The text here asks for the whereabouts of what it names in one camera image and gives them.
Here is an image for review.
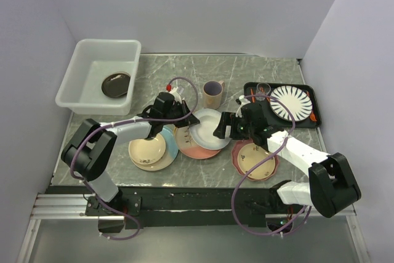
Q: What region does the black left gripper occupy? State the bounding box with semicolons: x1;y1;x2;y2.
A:
163;100;199;128

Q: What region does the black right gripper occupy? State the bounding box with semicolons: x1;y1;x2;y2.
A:
212;111;254;140

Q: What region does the white grey rimmed plate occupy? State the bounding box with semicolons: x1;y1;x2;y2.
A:
189;108;231;150

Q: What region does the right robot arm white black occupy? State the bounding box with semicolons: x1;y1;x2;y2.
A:
213;103;361;218

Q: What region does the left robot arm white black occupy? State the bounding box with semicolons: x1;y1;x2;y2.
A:
61;92;200;215

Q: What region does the translucent white plastic bin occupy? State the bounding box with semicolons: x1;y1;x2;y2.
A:
55;39;142;116

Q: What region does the beige blue large plate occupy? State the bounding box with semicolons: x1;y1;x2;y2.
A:
132;132;179;171

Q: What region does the pink scalloped plate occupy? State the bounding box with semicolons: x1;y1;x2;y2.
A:
231;140;279;181

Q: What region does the beige pink branch plate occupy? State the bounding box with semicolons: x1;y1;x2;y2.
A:
174;127;220;160

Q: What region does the beige flower plate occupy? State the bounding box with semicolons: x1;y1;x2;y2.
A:
237;143;278;180

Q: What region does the pink beige mug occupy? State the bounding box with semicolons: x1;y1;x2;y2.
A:
203;81;225;110

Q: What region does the small beige black-stroke plate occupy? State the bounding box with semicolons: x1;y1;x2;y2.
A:
129;134;166;165

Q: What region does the small clear glass cup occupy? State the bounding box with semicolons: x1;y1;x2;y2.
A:
255;83;271;102

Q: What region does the white blue striped plate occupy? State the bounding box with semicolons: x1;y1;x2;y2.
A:
270;86;313;122

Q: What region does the orange utensil on tray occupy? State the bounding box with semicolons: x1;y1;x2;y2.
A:
310;111;317;122

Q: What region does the black serving tray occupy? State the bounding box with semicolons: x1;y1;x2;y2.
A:
243;82;321;129

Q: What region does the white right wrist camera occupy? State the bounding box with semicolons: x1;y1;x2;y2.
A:
236;95;251;114

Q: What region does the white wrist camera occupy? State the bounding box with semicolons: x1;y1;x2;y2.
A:
166;84;184;102
236;95;251;114

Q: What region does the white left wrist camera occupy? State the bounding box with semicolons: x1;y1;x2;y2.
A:
166;84;184;102

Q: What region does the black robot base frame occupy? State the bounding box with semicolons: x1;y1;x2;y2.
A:
99;187;302;233

